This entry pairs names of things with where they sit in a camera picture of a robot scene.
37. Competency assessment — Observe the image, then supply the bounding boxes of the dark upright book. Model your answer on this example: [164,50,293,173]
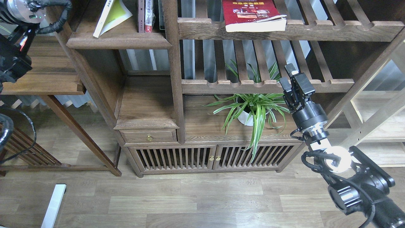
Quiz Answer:
[158,0,165,32]

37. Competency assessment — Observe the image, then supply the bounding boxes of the red white upright book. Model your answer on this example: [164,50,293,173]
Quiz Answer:
[144,0,155,33]

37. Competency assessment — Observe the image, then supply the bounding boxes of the white plant pot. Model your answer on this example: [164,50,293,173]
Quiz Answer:
[237,107,254,126]

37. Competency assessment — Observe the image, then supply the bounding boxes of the light wooden shelf unit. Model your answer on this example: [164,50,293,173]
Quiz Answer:
[315,38,404,167]

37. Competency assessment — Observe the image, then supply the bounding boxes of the yellow-green cover book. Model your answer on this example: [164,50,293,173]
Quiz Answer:
[93,0,133,38]

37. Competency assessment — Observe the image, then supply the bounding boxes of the dark wooden bookshelf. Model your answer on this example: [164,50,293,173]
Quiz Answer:
[57,0,404,177]

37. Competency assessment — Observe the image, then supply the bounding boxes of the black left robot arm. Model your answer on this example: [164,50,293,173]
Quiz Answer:
[0,0,72,84]

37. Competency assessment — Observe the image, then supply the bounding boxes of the white metal stand leg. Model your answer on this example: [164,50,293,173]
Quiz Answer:
[41,184,66,228]

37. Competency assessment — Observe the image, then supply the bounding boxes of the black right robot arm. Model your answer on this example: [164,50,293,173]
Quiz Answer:
[279,64,405,228]

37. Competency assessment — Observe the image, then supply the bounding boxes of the dark wooden slatted chair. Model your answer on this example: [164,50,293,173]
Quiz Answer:
[1,128,62,168]

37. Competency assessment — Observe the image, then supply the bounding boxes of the dark wooden side table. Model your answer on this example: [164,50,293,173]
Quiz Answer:
[1,36,121,176]

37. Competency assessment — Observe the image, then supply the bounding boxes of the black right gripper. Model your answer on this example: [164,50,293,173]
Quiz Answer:
[279,63,328,133]

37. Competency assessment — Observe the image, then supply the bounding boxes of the pink spine upright book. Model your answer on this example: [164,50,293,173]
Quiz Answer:
[138,0,146,33]

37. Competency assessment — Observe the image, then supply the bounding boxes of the red cover book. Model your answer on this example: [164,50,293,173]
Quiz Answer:
[222,0,287,32]

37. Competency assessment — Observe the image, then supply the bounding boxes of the green spider plant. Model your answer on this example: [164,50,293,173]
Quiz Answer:
[202,59,295,162]

